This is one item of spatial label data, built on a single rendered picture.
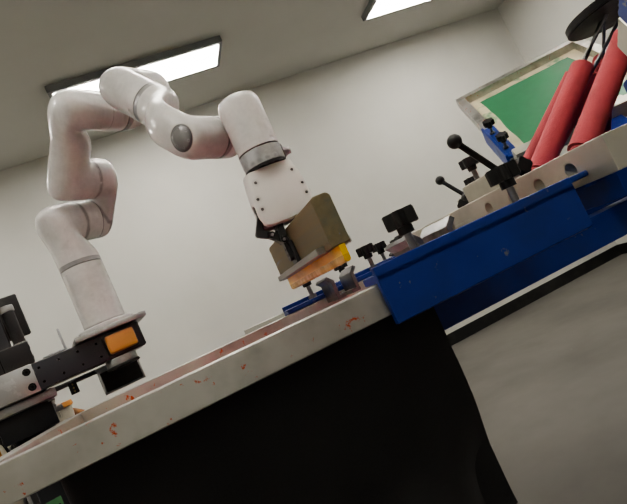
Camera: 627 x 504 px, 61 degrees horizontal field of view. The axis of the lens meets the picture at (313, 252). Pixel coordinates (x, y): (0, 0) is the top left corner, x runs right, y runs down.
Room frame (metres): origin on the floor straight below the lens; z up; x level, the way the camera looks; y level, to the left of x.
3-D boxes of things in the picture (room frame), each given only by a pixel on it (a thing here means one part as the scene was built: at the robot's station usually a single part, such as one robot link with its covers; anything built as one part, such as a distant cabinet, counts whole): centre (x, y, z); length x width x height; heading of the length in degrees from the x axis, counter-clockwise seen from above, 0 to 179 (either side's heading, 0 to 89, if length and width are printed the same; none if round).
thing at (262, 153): (0.90, 0.00, 1.26); 0.09 x 0.07 x 0.03; 106
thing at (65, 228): (1.23, 0.50, 1.37); 0.13 x 0.10 x 0.16; 147
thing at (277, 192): (0.90, 0.01, 1.19); 0.10 x 0.08 x 0.11; 106
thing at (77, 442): (0.87, 0.12, 0.97); 0.79 x 0.58 x 0.04; 106
